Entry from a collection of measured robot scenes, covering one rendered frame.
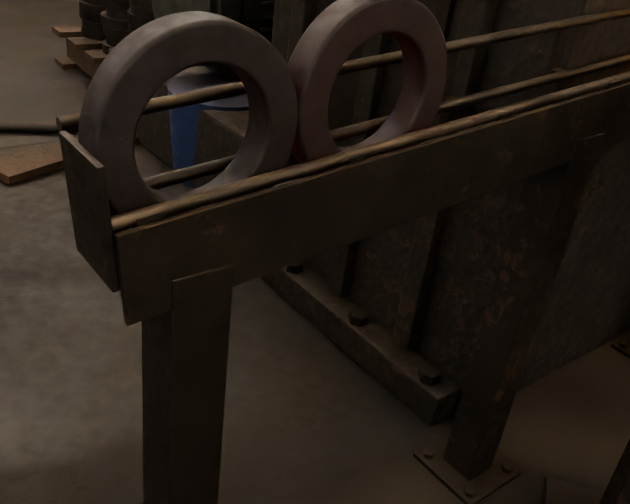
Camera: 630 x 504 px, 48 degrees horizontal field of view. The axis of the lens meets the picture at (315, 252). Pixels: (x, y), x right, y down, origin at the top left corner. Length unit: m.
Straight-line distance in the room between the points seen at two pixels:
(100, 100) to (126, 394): 0.86
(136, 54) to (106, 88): 0.03
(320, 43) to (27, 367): 0.96
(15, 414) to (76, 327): 0.25
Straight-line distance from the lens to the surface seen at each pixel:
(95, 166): 0.52
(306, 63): 0.62
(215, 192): 0.57
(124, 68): 0.52
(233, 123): 1.83
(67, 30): 3.05
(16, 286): 1.63
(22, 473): 1.22
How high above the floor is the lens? 0.88
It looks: 30 degrees down
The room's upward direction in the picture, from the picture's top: 8 degrees clockwise
